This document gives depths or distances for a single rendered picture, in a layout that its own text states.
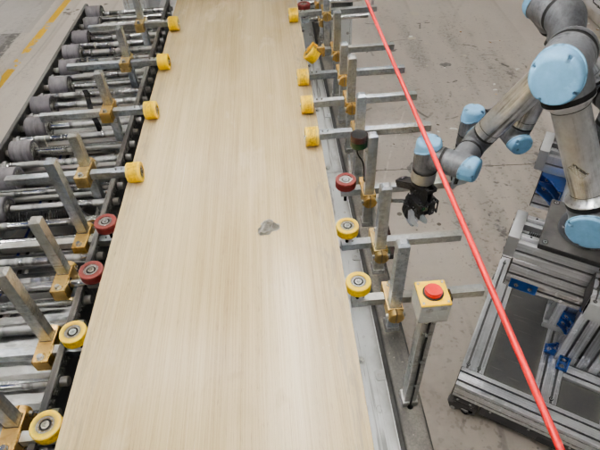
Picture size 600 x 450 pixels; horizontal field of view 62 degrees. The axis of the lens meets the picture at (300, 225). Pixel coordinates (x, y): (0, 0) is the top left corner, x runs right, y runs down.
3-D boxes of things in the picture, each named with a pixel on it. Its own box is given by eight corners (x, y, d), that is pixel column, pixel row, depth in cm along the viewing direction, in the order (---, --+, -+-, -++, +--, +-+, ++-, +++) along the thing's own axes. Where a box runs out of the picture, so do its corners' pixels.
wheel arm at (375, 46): (393, 46, 264) (393, 41, 262) (394, 49, 262) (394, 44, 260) (323, 52, 263) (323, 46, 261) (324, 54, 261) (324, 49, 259)
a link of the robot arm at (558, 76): (630, 220, 134) (595, 21, 110) (619, 256, 125) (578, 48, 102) (580, 220, 142) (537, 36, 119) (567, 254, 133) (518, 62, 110)
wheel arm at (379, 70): (403, 70, 247) (404, 62, 244) (404, 73, 244) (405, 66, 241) (301, 77, 246) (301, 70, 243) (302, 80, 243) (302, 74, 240)
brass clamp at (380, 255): (382, 236, 188) (383, 226, 184) (389, 263, 178) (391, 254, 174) (366, 237, 187) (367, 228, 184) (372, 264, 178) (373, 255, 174)
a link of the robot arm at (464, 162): (489, 146, 144) (453, 136, 149) (476, 168, 138) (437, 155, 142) (484, 169, 150) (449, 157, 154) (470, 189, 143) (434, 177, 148)
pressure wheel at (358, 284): (354, 288, 169) (354, 266, 161) (373, 299, 165) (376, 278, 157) (339, 304, 165) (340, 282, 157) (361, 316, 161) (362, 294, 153)
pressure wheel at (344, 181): (354, 193, 203) (354, 170, 195) (356, 205, 198) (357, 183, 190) (334, 194, 203) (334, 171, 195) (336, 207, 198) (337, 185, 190)
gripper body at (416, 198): (417, 221, 160) (421, 193, 152) (402, 205, 166) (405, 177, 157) (437, 213, 162) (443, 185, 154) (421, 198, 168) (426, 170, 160)
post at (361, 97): (360, 186, 226) (365, 90, 192) (361, 191, 224) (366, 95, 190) (352, 187, 226) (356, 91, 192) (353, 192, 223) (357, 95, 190)
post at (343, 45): (345, 129, 263) (346, 39, 230) (345, 132, 261) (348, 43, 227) (338, 129, 263) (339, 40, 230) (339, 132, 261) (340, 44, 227)
